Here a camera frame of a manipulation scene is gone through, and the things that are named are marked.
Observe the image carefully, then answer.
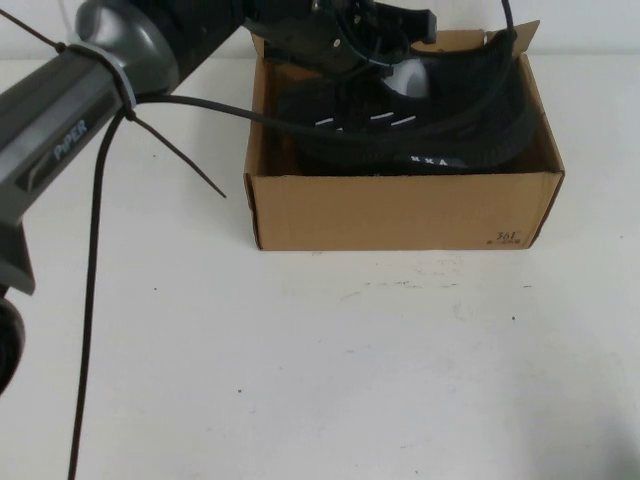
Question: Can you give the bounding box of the black camera cable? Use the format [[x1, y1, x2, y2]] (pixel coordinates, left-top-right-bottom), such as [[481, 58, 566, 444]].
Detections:
[[67, 0, 524, 480]]

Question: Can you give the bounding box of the thin gripper wire bundle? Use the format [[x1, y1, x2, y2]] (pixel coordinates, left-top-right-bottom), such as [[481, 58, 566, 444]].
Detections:
[[344, 29, 401, 69]]

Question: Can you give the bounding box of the white foam shoe stuffing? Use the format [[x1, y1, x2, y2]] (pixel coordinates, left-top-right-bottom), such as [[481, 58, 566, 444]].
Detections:
[[383, 56, 432, 99]]

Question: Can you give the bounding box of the dark plastic cable tie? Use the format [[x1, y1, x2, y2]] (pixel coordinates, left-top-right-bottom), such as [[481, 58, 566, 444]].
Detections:
[[124, 112, 227, 200], [0, 10, 140, 124]]

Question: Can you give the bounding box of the brown cardboard shoe box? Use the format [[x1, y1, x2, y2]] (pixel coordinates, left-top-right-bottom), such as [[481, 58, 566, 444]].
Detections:
[[243, 19, 565, 251]]

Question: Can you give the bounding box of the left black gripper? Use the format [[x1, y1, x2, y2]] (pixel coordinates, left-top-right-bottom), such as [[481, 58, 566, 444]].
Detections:
[[247, 0, 437, 71]]

